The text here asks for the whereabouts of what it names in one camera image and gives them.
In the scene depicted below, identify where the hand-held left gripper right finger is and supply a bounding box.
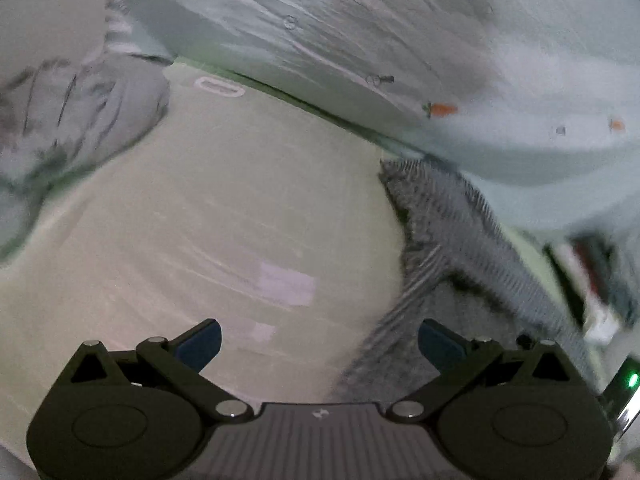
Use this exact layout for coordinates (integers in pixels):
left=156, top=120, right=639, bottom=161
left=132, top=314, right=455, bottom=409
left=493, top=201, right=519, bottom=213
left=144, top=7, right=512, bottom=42
left=385, top=318, right=583, bottom=423

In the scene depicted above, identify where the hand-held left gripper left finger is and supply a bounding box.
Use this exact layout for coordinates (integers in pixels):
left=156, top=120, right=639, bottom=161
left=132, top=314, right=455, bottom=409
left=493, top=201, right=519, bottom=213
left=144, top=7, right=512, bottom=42
left=66, top=318, right=257, bottom=422

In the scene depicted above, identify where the blue white plaid shirt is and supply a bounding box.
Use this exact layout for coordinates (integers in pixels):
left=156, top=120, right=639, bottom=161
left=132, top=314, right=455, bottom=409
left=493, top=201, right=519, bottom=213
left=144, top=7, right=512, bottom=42
left=330, top=157, right=601, bottom=401

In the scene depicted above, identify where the white folded garment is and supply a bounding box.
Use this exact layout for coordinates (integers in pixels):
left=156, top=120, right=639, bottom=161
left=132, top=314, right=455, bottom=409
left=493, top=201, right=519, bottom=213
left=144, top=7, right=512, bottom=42
left=550, top=240, right=640, bottom=347

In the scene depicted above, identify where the teal folded garment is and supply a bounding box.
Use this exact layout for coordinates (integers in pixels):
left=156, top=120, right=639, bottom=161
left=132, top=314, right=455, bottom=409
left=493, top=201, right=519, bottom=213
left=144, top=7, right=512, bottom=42
left=602, top=232, right=640, bottom=326

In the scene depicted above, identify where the red folded garment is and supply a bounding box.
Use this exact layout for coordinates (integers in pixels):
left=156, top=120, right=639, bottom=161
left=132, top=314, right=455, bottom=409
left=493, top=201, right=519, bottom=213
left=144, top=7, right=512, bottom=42
left=570, top=240, right=611, bottom=298

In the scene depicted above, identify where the grey garment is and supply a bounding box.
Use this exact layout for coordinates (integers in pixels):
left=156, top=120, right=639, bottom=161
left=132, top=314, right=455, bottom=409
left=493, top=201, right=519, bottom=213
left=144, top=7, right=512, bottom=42
left=0, top=45, right=173, bottom=261

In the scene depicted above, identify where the pale carrot print quilt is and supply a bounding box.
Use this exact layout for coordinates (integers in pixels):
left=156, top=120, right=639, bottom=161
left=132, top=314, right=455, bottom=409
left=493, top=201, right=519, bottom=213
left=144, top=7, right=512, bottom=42
left=107, top=0, right=640, bottom=233

